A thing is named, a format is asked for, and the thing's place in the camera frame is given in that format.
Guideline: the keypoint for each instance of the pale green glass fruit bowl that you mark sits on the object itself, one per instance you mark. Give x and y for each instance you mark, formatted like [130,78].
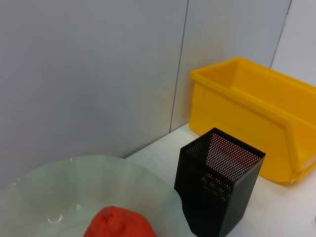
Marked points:
[61,187]

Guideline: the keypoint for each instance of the black mesh pen holder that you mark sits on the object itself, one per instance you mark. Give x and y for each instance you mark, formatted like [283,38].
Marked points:
[214,205]

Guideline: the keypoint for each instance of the orange fruit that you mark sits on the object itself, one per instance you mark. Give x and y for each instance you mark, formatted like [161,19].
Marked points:
[118,224]

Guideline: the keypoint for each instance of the yellow plastic bin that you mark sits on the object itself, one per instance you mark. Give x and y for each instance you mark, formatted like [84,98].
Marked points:
[247,116]

